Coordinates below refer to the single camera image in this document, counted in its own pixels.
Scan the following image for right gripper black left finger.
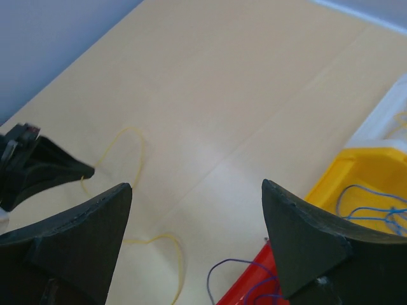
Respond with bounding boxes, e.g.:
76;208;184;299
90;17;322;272
1;183;132;304

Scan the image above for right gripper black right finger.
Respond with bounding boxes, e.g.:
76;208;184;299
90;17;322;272
261;179;406;304

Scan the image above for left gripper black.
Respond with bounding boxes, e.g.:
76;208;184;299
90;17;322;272
1;123;95;212

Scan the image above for red plastic bin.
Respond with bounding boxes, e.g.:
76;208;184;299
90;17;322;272
207;240;289;305

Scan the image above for yellow plastic bin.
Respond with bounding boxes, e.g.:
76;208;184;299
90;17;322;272
305;147;406;236

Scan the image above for thin coloured wires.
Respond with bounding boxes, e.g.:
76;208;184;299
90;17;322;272
80;111;407;305

